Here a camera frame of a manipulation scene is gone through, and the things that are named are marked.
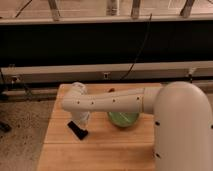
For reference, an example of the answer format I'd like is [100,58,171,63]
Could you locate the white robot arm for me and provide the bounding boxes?
[62,82,213,171]

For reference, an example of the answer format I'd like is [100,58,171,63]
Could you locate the green bowl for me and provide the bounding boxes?
[107,112,139,128]

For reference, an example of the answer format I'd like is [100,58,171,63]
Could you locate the black hanging cable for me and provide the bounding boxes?
[119,13,153,81]

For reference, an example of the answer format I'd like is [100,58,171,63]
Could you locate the grey metal rail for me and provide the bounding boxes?
[2,61,213,83]

